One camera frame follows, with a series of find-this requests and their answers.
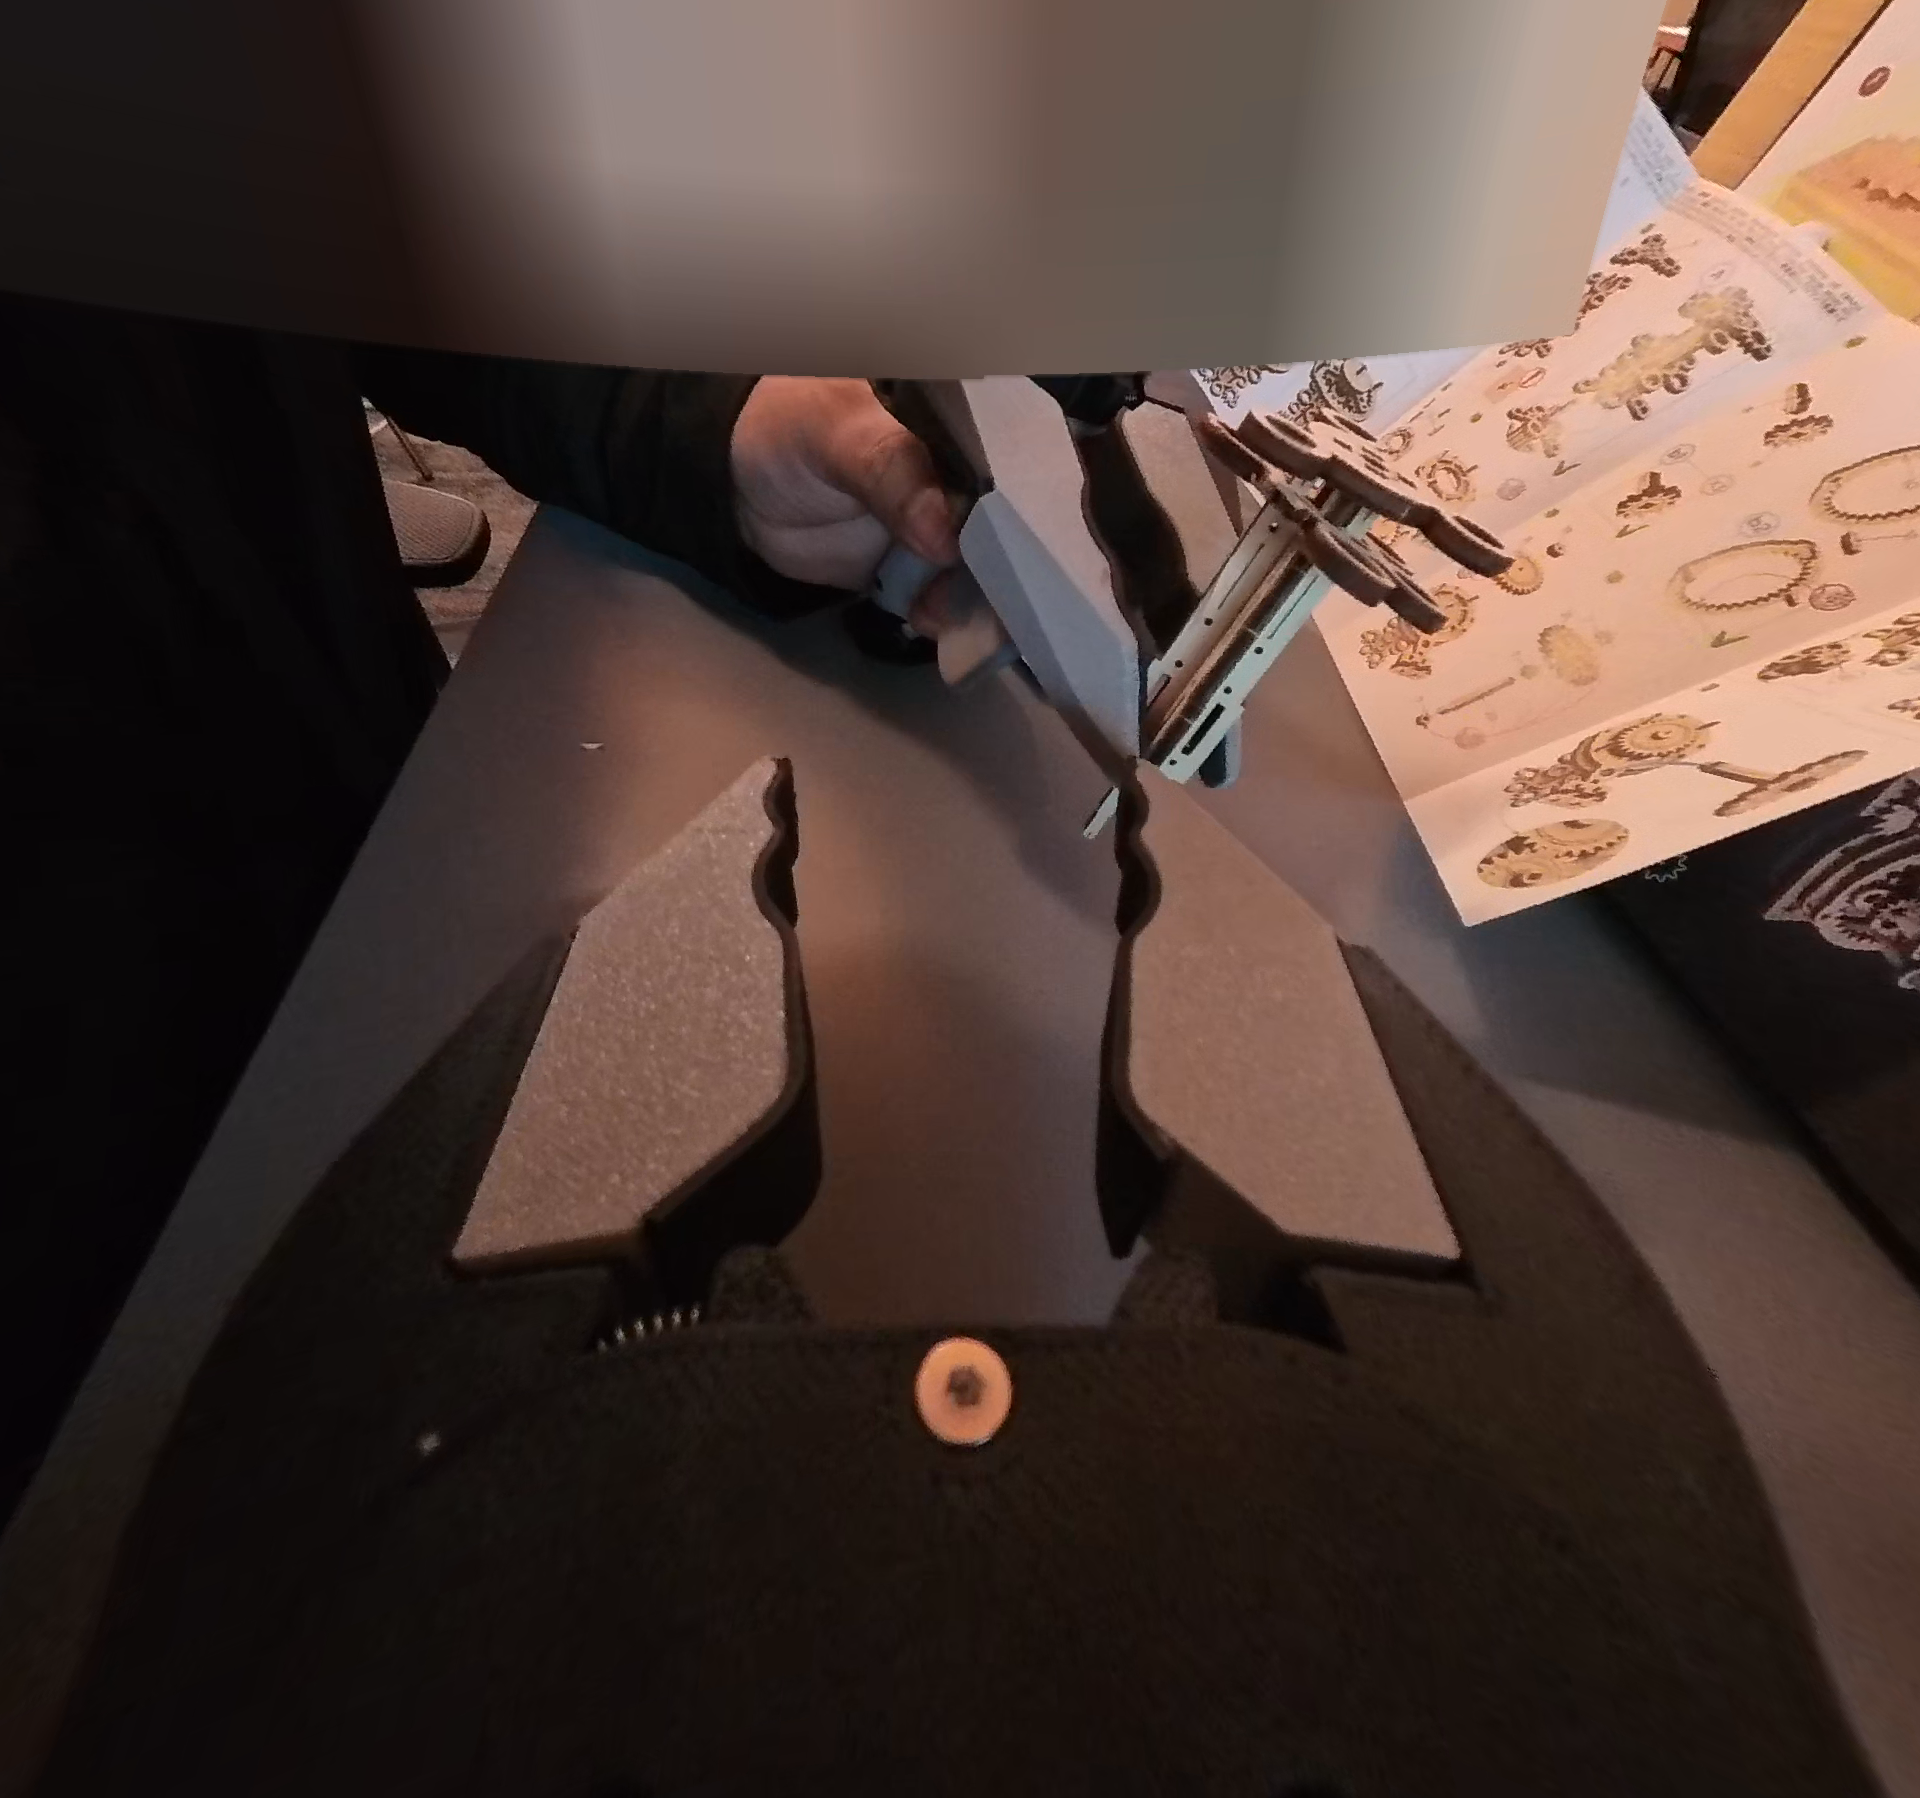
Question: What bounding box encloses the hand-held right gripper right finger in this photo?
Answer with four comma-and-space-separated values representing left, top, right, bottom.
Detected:
1095, 761, 1467, 1275

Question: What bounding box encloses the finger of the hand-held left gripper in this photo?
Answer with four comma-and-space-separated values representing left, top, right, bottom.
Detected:
958, 377, 1145, 764
1081, 396, 1223, 636

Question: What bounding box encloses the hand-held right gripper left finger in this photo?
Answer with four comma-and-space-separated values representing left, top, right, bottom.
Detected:
446, 754, 825, 1279

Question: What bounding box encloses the wooden model shaft with rings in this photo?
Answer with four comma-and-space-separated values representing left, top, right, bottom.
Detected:
1136, 409, 1513, 791

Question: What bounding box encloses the person's left forearm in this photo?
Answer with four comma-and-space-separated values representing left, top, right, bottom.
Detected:
364, 350, 786, 618

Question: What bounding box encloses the person's left hand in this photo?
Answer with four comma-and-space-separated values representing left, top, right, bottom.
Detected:
729, 377, 985, 648

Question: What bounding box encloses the person's grey shoe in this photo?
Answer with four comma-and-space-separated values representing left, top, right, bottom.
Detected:
383, 479, 493, 588

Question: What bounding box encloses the printed assembly instruction sheet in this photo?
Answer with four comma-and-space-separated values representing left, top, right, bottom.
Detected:
1189, 87, 1920, 930

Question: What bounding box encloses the person's dark clothing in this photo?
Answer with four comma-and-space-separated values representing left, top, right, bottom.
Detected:
0, 291, 452, 1530

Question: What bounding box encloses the black printed product box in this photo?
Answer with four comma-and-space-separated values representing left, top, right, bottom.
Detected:
1602, 769, 1920, 1326

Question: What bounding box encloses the white yellow printed kit card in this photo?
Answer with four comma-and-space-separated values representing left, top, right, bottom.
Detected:
1739, 22, 1920, 322

